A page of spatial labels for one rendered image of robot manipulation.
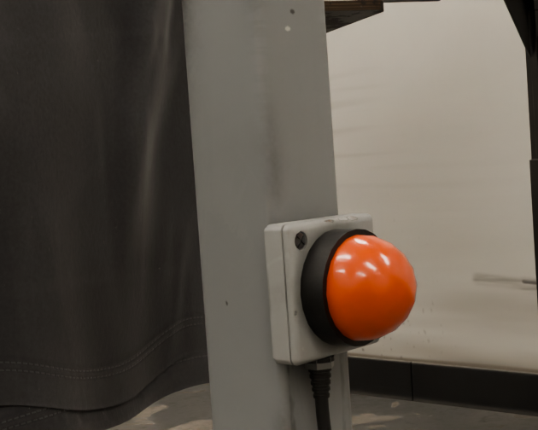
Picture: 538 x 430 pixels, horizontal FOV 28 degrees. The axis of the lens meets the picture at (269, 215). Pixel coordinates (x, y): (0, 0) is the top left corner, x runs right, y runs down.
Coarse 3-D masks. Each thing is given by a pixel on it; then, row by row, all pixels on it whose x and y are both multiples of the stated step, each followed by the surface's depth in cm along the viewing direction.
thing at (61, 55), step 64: (0, 0) 63; (64, 0) 67; (128, 0) 71; (0, 64) 63; (64, 64) 67; (128, 64) 72; (0, 128) 63; (64, 128) 67; (128, 128) 71; (0, 192) 64; (64, 192) 67; (128, 192) 71; (192, 192) 77; (0, 256) 64; (64, 256) 67; (128, 256) 72; (192, 256) 77; (0, 320) 64; (64, 320) 66; (128, 320) 72; (192, 320) 77; (0, 384) 64; (64, 384) 66; (128, 384) 72; (192, 384) 77
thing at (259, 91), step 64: (192, 0) 40; (256, 0) 38; (320, 0) 40; (192, 64) 40; (256, 64) 38; (320, 64) 40; (192, 128) 40; (256, 128) 38; (320, 128) 40; (256, 192) 38; (320, 192) 40; (256, 256) 39; (256, 320) 39; (256, 384) 39
